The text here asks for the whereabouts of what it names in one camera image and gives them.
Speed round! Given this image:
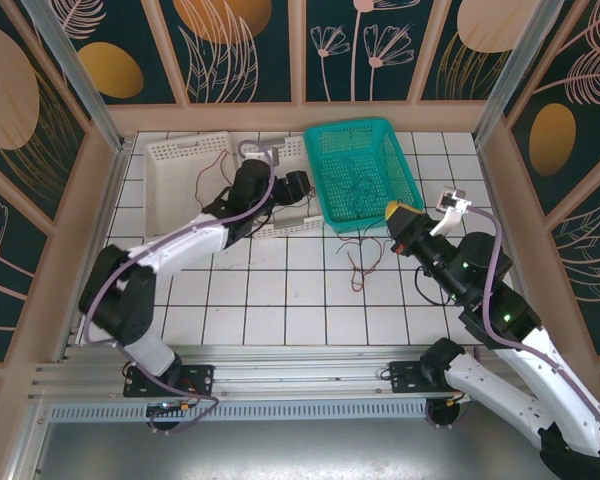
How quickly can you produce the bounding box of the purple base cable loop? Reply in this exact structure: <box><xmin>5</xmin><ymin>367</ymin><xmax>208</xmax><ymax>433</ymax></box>
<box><xmin>426</xmin><ymin>399</ymin><xmax>469</xmax><ymax>430</ymax></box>
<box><xmin>147</xmin><ymin>372</ymin><xmax>220</xmax><ymax>437</ymax></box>

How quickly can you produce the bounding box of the white basket with grey handles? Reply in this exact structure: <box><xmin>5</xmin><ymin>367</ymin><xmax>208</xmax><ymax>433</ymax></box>
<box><xmin>234</xmin><ymin>135</ymin><xmax>326</xmax><ymax>241</ymax></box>

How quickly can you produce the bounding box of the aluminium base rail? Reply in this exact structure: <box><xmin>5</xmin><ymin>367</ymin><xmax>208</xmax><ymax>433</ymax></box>
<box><xmin>27</xmin><ymin>342</ymin><xmax>536</xmax><ymax>404</ymax></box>

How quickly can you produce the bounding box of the aluminium side rail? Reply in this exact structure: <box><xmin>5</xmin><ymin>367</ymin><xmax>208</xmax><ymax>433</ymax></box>
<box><xmin>54</xmin><ymin>142</ymin><xmax>131</xmax><ymax>361</ymax></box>
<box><xmin>474</xmin><ymin>139</ymin><xmax>539</xmax><ymax>321</ymax></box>

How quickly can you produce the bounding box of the aluminium corner post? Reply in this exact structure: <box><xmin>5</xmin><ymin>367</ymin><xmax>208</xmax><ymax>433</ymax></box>
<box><xmin>18</xmin><ymin>0</ymin><xmax>127</xmax><ymax>152</ymax></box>
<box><xmin>473</xmin><ymin>0</ymin><xmax>569</xmax><ymax>146</ymax></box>

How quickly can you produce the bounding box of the grey slotted cable duct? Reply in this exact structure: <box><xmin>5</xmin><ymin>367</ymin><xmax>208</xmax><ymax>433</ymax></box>
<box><xmin>49</xmin><ymin>403</ymin><xmax>431</xmax><ymax>424</ymax></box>

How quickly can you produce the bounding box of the teal perforated plastic basket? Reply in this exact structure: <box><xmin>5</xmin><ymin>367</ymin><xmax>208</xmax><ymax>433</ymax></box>
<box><xmin>303</xmin><ymin>117</ymin><xmax>425</xmax><ymax>235</ymax></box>

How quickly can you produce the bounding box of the large white perforated basket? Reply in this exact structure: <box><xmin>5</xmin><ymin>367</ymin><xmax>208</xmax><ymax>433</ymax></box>
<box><xmin>143</xmin><ymin>130</ymin><xmax>246</xmax><ymax>239</ymax></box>

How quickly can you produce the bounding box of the black thin cable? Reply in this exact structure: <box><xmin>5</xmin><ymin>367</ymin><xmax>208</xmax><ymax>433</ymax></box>
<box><xmin>274</xmin><ymin>187</ymin><xmax>317</xmax><ymax>221</ymax></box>
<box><xmin>329</xmin><ymin>159</ymin><xmax>381</xmax><ymax>217</ymax></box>
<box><xmin>413</xmin><ymin>267</ymin><xmax>447</xmax><ymax>306</ymax></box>

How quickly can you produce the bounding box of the dark red thin cable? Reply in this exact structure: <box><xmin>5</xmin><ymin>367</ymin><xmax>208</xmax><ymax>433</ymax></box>
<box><xmin>333</xmin><ymin>233</ymin><xmax>389</xmax><ymax>294</ymax></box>

